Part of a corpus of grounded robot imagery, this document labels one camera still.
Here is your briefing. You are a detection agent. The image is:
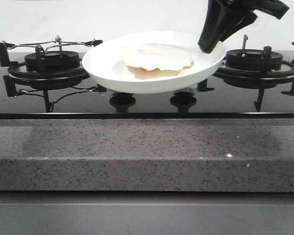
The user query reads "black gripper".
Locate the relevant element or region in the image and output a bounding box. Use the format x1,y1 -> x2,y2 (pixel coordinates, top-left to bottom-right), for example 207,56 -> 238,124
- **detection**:
198,0 -> 289,53

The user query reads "fried egg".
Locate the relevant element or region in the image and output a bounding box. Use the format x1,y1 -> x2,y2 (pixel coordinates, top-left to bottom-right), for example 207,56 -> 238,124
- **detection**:
121,43 -> 194,71

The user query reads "white round plate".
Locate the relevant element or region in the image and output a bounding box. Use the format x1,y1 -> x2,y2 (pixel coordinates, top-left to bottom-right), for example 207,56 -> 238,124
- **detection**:
82,31 -> 226,94

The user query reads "right black gas burner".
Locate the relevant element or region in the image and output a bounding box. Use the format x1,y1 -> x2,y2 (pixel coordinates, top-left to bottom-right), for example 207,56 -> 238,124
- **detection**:
225,49 -> 283,71

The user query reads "black gas burner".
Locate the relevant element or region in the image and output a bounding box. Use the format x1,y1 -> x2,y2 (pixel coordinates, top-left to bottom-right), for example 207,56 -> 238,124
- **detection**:
225,49 -> 283,71
24,51 -> 80,72

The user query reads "right black pan support grate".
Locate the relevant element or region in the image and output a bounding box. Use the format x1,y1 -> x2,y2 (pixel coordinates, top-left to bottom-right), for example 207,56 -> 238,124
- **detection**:
191,42 -> 294,113

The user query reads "black pan support grate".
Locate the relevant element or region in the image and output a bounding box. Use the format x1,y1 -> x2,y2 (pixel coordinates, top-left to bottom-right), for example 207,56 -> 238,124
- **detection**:
191,42 -> 294,113
0,39 -> 107,98

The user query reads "silver right stove knob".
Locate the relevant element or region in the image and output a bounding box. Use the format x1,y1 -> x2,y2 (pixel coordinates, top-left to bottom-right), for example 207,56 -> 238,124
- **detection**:
173,87 -> 197,96

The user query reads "silver stove knob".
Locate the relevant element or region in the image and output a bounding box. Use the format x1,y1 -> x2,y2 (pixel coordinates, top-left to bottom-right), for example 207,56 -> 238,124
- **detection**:
173,87 -> 197,96
107,90 -> 133,96

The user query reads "silver left stove knob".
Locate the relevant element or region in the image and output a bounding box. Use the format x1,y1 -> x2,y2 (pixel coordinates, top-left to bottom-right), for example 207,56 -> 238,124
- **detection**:
107,90 -> 133,96

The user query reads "left black gas burner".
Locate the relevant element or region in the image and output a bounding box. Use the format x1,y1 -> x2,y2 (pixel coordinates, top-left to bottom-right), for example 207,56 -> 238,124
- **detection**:
24,51 -> 80,72

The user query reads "left black pan support grate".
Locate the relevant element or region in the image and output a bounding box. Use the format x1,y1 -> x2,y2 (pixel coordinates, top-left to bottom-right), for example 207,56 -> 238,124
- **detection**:
0,39 -> 107,98

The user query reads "black glass cooktop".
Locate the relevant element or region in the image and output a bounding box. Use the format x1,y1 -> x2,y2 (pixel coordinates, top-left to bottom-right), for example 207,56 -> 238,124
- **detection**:
0,66 -> 294,119

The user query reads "chrome wire pan reducer ring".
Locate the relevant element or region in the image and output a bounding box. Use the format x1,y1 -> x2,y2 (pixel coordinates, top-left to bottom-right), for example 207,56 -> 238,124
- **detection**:
2,35 -> 100,53

